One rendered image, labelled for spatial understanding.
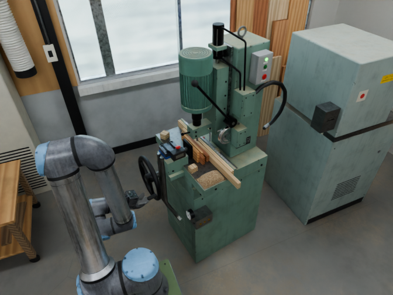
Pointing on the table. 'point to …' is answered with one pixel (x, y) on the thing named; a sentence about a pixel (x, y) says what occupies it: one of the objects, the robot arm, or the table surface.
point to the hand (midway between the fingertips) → (147, 200)
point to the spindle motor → (202, 74)
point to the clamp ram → (188, 148)
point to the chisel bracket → (195, 131)
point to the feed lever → (217, 107)
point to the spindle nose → (196, 119)
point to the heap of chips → (210, 178)
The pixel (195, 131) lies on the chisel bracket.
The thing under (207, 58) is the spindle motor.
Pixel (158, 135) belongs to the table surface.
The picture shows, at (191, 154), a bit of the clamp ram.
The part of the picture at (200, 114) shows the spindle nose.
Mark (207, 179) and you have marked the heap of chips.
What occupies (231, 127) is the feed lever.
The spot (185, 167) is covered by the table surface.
